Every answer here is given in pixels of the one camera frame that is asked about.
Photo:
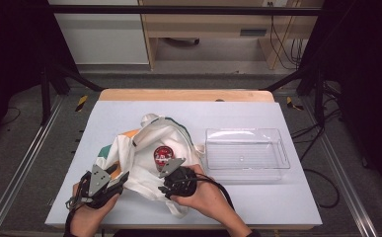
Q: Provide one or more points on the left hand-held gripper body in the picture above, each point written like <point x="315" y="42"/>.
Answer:
<point x="99" y="181"/>

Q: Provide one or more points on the red can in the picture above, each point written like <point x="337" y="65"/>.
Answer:
<point x="164" y="157"/>

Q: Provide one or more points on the white canvas tote bag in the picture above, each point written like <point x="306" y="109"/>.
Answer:
<point x="145" y="158"/>

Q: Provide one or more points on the black metal stand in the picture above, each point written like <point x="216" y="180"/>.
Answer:
<point x="318" y="95"/>
<point x="45" y="95"/>

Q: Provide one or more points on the aluminium rail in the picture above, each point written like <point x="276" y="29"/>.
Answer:
<point x="20" y="164"/>
<point x="343" y="171"/>

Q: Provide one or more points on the wooden desk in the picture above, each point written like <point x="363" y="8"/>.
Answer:
<point x="211" y="23"/>

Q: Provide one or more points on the white board sheet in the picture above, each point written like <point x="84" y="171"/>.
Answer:
<point x="178" y="112"/>

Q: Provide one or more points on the white cabinet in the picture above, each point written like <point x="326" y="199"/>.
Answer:
<point x="103" y="36"/>

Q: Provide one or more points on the black horizontal frame bar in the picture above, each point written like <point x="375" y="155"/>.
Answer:
<point x="178" y="10"/>

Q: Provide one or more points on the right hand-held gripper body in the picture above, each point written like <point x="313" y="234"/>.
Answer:
<point x="180" y="181"/>

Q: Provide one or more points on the clear plastic container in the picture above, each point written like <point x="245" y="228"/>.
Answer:
<point x="247" y="154"/>

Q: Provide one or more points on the person's left hand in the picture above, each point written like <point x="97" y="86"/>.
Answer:
<point x="90" y="217"/>

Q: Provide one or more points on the person's right hand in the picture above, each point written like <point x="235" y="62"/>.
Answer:
<point x="208" y="197"/>

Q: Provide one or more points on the person's dark lap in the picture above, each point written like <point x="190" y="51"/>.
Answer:
<point x="165" y="233"/>

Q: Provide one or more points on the yellow black tape strip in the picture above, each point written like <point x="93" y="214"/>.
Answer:
<point x="292" y="103"/>
<point x="81" y="103"/>

